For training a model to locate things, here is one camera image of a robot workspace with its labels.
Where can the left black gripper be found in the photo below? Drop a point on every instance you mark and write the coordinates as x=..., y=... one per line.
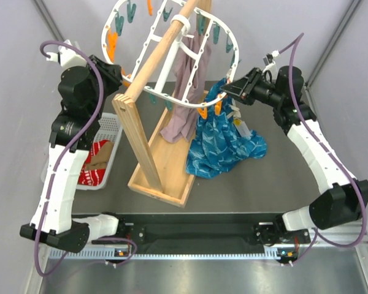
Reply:
x=113, y=73

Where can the white perforated plastic basket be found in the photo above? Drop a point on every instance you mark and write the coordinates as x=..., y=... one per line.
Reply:
x=66, y=165

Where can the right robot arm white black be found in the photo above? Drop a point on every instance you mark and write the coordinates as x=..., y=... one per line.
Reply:
x=342, y=195

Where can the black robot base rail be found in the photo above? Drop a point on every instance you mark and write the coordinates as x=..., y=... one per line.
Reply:
x=206, y=233

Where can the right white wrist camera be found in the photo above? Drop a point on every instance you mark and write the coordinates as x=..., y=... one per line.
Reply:
x=269, y=61

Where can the blue patterned cloth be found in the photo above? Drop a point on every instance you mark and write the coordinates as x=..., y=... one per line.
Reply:
x=222, y=140

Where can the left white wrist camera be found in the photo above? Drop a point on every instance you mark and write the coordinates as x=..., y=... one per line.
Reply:
x=66, y=58

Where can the white oval clip hanger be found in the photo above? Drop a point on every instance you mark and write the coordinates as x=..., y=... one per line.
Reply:
x=171, y=55

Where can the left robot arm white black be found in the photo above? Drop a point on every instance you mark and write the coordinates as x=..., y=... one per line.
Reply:
x=83, y=91

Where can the red santa christmas sock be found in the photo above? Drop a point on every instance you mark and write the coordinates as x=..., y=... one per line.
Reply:
x=91, y=177

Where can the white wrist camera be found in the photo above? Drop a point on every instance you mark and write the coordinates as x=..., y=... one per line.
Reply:
x=66, y=58
x=269, y=61

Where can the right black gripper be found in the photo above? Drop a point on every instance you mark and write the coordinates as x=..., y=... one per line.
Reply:
x=245, y=86

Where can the brown sock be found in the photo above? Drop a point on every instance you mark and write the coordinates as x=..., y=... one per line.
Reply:
x=100, y=155

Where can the wooden drying rack stand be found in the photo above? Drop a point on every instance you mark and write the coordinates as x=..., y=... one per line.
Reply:
x=160, y=172

